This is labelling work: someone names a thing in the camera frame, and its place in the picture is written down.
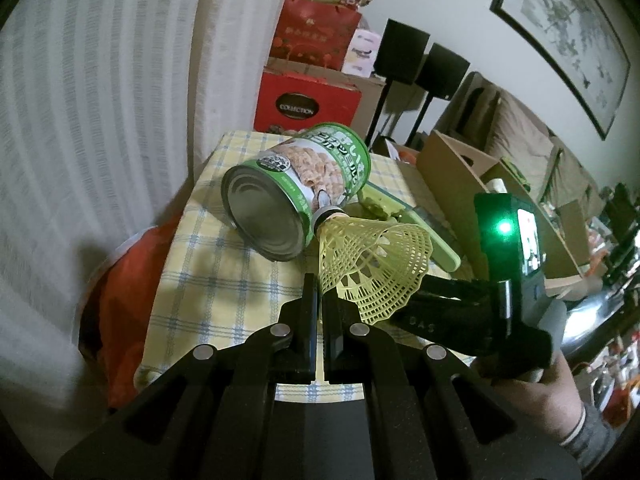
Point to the red gift bag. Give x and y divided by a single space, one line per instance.
310 30

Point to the white pink box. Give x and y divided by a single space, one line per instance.
362 50

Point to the black speaker stand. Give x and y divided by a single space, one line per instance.
379 110
422 112

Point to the green label tin can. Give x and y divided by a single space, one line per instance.
280 180

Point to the person's right hand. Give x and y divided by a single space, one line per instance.
540 405

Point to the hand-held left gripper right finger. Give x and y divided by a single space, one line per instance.
331 310

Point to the yellow blue checkered tablecloth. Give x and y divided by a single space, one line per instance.
215 260

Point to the red box with oval label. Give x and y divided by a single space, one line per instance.
340 105

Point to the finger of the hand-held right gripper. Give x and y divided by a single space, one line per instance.
465 289
450 325

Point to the black speaker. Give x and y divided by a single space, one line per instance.
400 50
445 72

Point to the orange cloth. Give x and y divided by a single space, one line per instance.
125 310

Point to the person's right forearm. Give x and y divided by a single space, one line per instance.
592 435

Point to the green squeegee with blue blade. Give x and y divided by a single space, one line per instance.
445 255

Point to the framed ink painting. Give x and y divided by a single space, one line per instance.
565 25

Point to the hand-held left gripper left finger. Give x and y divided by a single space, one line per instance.
310 305

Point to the brown sofa cushion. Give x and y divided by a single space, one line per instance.
520 135
570 180

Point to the white curtain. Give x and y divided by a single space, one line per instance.
100 110

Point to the yellow plastic shuttlecock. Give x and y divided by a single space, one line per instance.
370 260

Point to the orange white package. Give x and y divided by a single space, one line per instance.
409 156

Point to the brown sofa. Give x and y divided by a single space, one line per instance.
475 105

